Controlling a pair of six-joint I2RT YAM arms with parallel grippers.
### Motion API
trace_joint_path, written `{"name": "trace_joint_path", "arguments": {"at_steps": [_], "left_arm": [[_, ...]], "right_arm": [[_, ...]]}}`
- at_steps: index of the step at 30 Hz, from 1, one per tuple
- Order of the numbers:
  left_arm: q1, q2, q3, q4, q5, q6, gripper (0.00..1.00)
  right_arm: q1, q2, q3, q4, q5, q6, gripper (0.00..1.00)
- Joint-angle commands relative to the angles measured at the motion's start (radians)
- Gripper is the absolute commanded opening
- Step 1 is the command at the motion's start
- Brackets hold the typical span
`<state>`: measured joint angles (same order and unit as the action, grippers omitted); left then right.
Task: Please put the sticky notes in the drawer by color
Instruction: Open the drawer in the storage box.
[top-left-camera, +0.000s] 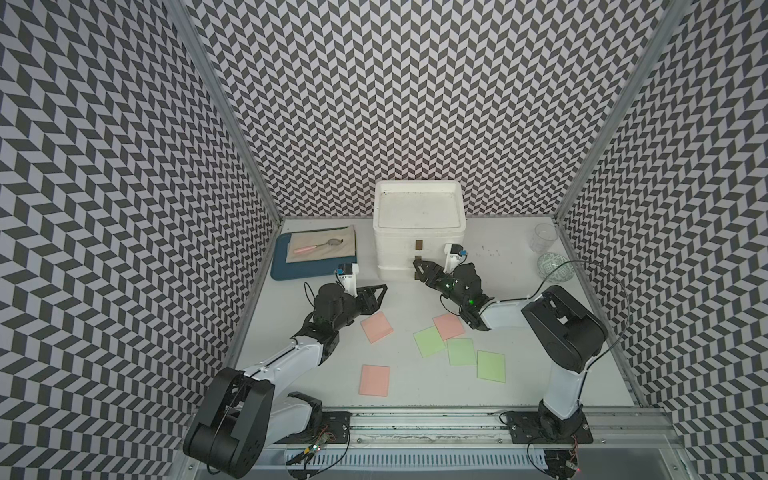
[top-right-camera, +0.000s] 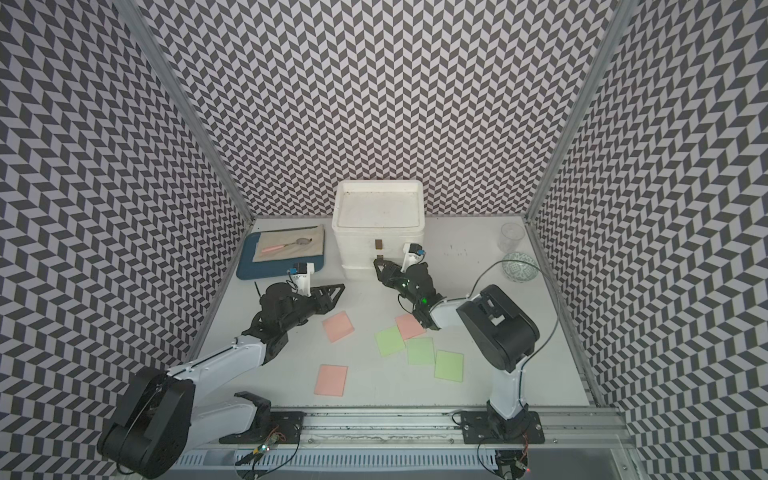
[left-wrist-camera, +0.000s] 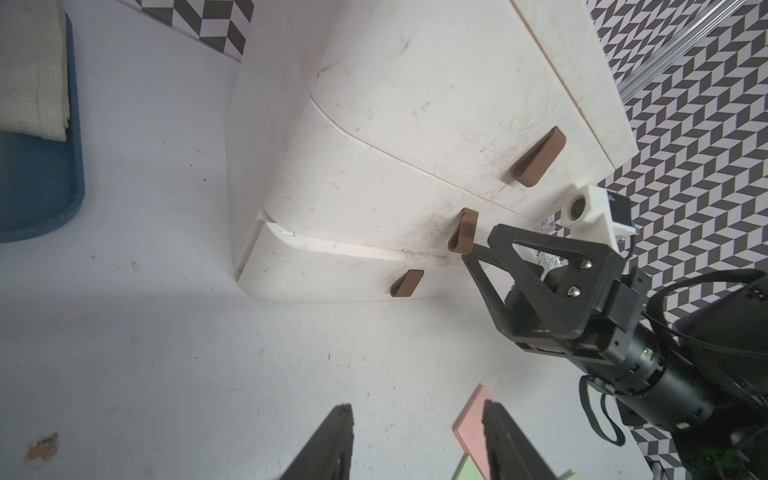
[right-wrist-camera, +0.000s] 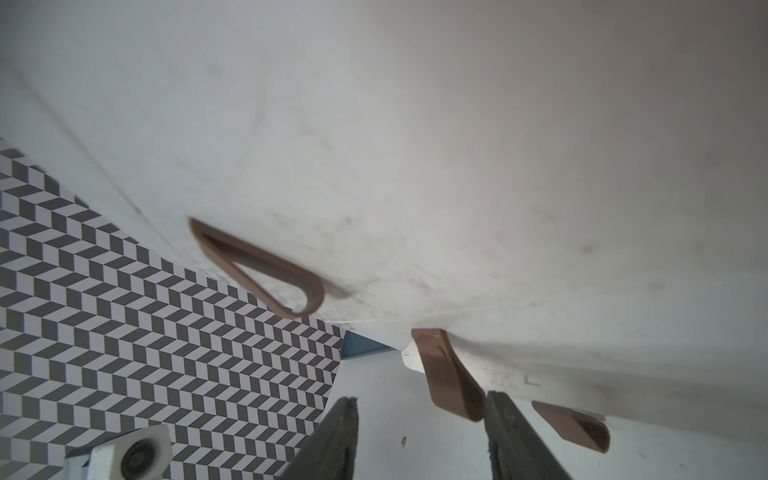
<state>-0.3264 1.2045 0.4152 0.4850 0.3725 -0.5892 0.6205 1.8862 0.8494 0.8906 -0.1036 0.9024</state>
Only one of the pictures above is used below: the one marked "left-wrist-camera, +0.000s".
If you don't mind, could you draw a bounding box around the brown bottom drawer handle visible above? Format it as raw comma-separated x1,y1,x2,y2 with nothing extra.
389,269,424,298

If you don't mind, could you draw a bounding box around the white three-drawer cabinet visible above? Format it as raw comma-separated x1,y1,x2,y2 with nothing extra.
225,1,638,281

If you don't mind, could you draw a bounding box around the brown drawer handle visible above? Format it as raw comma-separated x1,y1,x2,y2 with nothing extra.
509,127,567,188
389,269,424,298
447,208,479,255

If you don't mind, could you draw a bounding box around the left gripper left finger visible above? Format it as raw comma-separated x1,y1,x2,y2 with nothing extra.
279,404,354,480

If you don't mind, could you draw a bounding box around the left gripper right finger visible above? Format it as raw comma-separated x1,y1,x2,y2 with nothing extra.
482,400,557,480

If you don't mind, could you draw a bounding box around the green sticky note middle left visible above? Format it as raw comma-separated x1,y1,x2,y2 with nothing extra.
452,455,484,480

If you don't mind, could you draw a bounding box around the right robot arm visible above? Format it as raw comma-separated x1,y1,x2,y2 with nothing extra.
459,225,767,479

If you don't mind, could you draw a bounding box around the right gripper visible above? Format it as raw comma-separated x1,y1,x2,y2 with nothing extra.
462,224,666,384

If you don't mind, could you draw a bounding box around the blue tray mat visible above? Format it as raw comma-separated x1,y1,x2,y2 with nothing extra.
1,19,86,243

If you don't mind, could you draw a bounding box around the brown top drawer handle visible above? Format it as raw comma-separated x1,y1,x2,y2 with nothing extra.
509,127,567,188

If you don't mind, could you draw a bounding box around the brown middle drawer handle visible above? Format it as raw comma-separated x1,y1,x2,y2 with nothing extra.
447,208,479,255

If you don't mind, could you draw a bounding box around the white bottom drawer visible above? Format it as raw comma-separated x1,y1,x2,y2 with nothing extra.
237,222,469,303

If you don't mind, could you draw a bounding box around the beige folded cloth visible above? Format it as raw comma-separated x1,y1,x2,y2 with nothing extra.
1,1,70,142

